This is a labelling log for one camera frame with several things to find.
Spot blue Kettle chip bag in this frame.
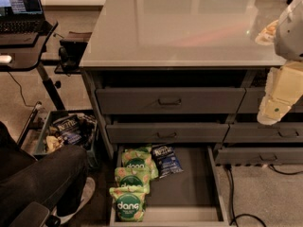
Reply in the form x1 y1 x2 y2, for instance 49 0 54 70
151 146 183 178

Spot top right drawer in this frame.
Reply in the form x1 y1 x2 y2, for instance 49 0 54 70
239 87 303 114

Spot middle right drawer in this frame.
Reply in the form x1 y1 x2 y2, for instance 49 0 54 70
224 123 303 143

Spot bottom right drawer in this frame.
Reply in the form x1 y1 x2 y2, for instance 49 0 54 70
214 147 303 166

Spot grey drawer cabinet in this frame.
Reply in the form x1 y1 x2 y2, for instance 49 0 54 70
79 0 303 227

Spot top left drawer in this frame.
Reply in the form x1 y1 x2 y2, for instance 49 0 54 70
96 87 245 114

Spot open bottom left drawer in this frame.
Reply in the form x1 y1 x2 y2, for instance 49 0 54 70
110 146 228 227

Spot green Dang bag back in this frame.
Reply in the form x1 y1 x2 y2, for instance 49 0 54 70
122 145 158 179

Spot green dang bag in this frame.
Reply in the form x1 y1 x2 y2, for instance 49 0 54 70
109 185 146 222
115 167 151 193
122 145 158 179

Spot green Dang bag middle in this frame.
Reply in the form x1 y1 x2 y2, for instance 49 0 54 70
115 167 151 193

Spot middle left drawer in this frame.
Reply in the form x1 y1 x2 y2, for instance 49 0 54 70
106 122 229 143

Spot green Dang bag front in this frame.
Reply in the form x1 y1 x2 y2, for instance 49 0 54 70
109 185 146 222

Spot blue Kettle bag in crate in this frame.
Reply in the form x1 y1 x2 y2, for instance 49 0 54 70
52 114 83 145

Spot yellow snack bag in crate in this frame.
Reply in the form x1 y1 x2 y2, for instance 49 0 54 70
46 136 62 153

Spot green plastic crate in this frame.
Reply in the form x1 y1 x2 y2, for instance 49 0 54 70
33 110 98 169

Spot black stool with device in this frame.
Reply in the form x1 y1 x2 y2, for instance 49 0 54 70
55 31 92 74

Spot white shoe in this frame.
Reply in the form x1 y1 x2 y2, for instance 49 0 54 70
52 177 96 224

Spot person leg dark trousers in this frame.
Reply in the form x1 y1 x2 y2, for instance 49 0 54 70
0 123 89 227

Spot black laptop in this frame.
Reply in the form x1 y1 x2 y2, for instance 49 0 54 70
0 0 45 34

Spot black office chair armrest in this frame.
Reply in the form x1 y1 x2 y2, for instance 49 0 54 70
9 202 61 227

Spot white object on desk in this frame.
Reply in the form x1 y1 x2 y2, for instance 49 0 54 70
0 55 12 64

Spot black power cable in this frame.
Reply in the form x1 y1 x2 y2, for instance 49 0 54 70
224 164 269 227

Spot thin black desk cable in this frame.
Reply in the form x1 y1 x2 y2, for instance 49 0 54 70
7 70 36 108

